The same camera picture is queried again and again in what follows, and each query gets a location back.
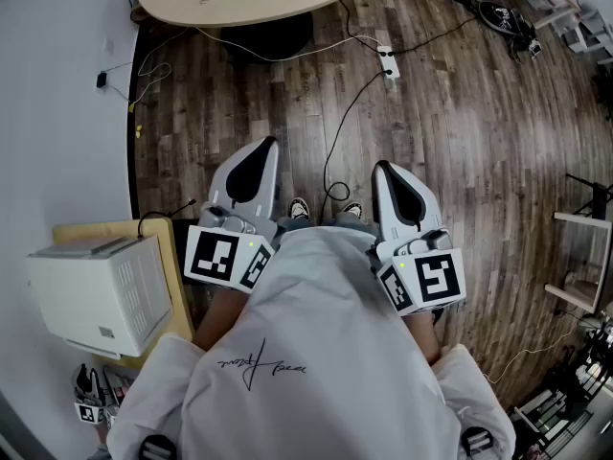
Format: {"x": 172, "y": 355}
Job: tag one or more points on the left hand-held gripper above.
{"x": 211, "y": 259}

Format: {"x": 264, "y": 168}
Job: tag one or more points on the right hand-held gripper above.
{"x": 438, "y": 281}

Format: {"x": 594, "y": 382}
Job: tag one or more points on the person's left forearm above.
{"x": 220, "y": 316}

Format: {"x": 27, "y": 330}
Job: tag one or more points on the person's right forearm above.
{"x": 424, "y": 336}

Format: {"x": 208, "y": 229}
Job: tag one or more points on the person's right shoe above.
{"x": 353, "y": 209}

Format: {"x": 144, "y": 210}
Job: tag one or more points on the person's shoe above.
{"x": 353, "y": 209}
{"x": 300, "y": 208}

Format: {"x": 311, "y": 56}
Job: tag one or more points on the person's left shoe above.
{"x": 300, "y": 208}

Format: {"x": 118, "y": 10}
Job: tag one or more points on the person's grey jeans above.
{"x": 292, "y": 222}

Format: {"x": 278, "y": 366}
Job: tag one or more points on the yellow cabinet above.
{"x": 179, "y": 276}

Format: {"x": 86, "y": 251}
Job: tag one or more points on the small yellow piece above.
{"x": 138, "y": 131}

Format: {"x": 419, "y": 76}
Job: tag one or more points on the white power strip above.
{"x": 389, "y": 62}

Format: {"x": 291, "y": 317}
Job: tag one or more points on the black table base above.
{"x": 268, "y": 41}

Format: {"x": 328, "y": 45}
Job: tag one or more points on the person's white t-shirt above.
{"x": 316, "y": 352}

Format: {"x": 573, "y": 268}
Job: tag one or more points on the white printer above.
{"x": 96, "y": 295}

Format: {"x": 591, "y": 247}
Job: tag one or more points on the white side table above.
{"x": 591, "y": 257}

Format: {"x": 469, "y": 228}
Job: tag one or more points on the black round device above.
{"x": 498, "y": 16}

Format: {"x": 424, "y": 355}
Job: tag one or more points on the white storage boxes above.
{"x": 584, "y": 31}

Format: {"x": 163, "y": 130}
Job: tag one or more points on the black shelf rack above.
{"x": 570, "y": 400}

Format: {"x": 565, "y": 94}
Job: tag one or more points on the spare hand-held gripper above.
{"x": 88, "y": 396}

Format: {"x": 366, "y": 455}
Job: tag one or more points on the black wall adapter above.
{"x": 101, "y": 80}

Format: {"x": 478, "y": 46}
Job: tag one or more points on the black metal frame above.
{"x": 596, "y": 194}

